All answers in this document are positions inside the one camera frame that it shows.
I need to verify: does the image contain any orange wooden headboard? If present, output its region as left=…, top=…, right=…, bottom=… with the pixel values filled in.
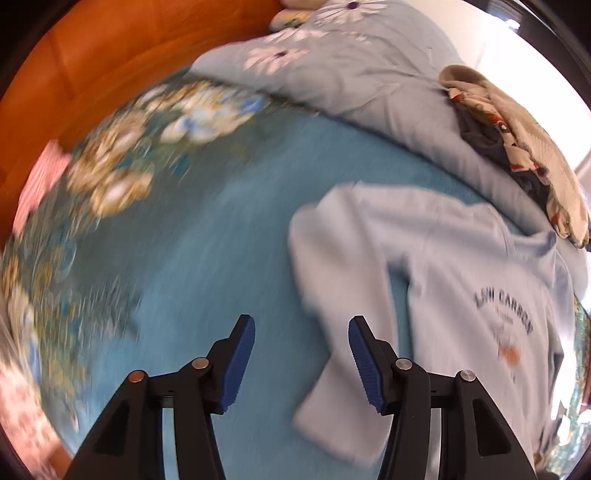
left=0, top=0, right=287, bottom=241

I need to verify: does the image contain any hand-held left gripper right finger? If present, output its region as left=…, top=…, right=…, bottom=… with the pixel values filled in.
left=348, top=315, right=539, bottom=480

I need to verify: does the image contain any light blue sweatshirt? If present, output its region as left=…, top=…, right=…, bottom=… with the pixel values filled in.
left=287, top=181, right=575, bottom=480

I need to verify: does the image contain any dark grey garment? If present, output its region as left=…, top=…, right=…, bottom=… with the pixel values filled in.
left=457, top=99, right=550, bottom=208

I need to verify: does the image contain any pile of patterned clothes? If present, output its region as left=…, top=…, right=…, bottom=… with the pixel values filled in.
left=438, top=65, right=591, bottom=247

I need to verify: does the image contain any teal floral blanket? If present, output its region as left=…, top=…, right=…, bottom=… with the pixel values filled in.
left=0, top=76, right=591, bottom=480

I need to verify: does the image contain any yellow floral pillow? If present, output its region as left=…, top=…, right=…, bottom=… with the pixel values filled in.
left=270, top=7, right=319, bottom=32

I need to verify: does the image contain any pink floral bedsheet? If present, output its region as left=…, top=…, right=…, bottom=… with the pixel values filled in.
left=0, top=360, right=65, bottom=472

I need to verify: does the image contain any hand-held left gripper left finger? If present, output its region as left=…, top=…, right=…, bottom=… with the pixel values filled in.
left=62, top=314, right=256, bottom=480

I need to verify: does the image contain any light blue daisy quilt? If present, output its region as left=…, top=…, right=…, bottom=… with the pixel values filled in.
left=188, top=0, right=589, bottom=278

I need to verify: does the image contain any pink checked cloth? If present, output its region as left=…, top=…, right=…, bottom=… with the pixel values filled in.
left=13, top=141, right=72, bottom=236

